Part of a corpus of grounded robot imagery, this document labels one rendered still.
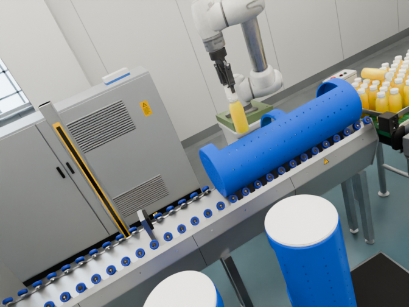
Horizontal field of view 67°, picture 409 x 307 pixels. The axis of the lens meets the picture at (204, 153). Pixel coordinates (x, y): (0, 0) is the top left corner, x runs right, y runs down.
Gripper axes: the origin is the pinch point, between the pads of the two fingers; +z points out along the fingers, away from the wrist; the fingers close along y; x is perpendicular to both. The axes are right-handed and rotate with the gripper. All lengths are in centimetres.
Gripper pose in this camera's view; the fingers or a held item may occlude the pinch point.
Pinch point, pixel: (230, 92)
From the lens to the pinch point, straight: 144.9
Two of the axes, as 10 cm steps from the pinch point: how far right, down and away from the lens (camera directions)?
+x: 8.7, -4.6, 2.0
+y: 3.6, 3.0, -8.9
